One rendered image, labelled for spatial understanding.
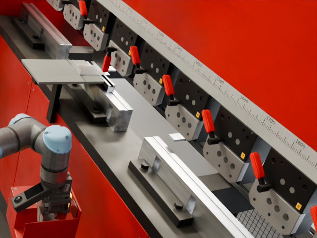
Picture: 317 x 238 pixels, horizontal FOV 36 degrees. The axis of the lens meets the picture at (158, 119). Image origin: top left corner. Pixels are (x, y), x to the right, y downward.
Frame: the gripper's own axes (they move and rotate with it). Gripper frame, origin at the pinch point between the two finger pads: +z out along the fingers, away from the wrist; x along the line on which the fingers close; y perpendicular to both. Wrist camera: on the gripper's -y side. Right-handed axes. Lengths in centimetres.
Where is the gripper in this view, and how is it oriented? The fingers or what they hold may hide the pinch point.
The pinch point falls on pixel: (39, 229)
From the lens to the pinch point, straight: 153.6
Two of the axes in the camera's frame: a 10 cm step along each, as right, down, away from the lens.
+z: -2.0, 8.4, 5.0
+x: -4.1, -5.3, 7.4
